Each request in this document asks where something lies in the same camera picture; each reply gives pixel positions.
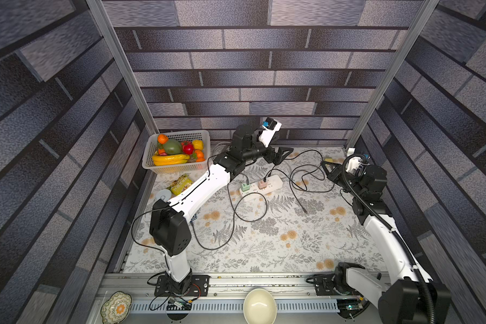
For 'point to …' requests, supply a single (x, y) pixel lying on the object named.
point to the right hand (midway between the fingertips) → (319, 161)
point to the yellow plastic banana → (170, 158)
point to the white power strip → (273, 183)
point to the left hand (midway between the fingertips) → (285, 141)
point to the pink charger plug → (262, 184)
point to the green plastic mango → (173, 147)
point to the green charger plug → (245, 187)
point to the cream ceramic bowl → (260, 306)
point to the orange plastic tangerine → (163, 138)
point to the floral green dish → (116, 309)
